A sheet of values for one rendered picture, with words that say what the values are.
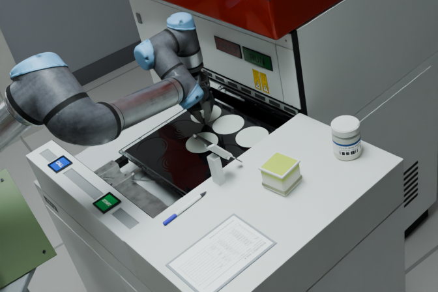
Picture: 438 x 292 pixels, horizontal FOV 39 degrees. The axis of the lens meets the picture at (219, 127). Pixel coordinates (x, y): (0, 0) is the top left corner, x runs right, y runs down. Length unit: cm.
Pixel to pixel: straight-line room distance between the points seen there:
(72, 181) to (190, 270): 52
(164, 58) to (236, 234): 53
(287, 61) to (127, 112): 49
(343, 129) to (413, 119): 80
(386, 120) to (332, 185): 67
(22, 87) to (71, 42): 270
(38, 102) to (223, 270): 54
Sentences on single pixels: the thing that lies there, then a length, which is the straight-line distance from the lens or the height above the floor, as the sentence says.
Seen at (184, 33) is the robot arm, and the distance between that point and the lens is 171.
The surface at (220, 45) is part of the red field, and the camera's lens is 190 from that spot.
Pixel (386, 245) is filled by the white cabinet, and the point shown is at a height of 72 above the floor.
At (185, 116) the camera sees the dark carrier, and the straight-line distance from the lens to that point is 196.
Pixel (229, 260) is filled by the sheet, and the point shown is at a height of 97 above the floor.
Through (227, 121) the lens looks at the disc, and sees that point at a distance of 190.
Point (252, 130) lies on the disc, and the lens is 184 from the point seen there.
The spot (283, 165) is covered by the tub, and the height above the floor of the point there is 103.
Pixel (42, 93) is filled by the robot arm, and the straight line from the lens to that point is 138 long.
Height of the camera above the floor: 199
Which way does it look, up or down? 35 degrees down
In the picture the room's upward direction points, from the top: 13 degrees counter-clockwise
